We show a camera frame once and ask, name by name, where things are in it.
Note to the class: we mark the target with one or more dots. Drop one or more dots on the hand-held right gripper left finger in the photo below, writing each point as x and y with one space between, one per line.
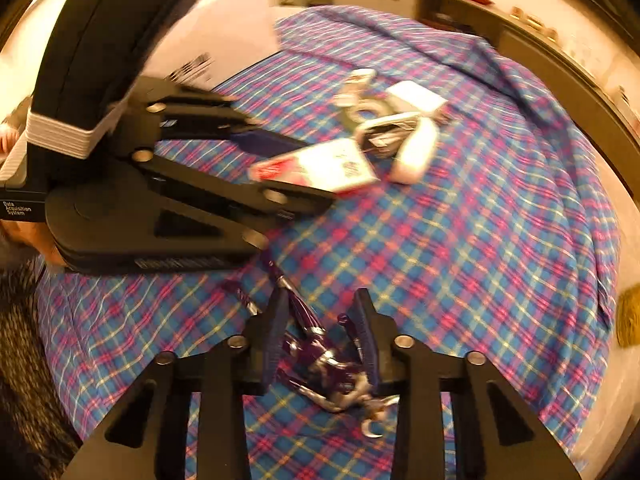
272 340

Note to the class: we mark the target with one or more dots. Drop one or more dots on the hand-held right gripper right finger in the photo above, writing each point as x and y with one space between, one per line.
367 340

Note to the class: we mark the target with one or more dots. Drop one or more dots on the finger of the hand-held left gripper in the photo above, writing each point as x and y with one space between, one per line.
270 142
280 195

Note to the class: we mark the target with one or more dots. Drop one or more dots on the purple silver action figure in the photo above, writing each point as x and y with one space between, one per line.
320 355

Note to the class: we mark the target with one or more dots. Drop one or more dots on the red white card box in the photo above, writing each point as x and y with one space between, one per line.
320 165

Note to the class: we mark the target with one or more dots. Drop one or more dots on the green tape roll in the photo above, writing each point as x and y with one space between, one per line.
350 117

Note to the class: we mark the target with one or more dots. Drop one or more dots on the small clear bottle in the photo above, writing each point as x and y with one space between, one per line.
357 80

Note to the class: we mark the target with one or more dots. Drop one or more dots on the white cardboard box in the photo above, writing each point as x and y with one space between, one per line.
235 35

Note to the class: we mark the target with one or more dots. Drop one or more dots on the white case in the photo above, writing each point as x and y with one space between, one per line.
415 155

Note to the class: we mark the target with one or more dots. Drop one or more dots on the small white box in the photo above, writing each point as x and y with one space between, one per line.
415 97

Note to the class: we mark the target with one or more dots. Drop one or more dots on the person's left forearm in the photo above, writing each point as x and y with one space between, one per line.
30 360

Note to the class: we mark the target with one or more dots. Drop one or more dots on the person's left hand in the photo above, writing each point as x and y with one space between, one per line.
30 245

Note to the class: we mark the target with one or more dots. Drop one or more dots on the blue plaid cloth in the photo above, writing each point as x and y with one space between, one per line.
450 260

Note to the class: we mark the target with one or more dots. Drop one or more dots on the wooden stump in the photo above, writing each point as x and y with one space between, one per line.
630 317

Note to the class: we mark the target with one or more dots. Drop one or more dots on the grey television cabinet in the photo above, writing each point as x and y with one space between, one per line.
550 60

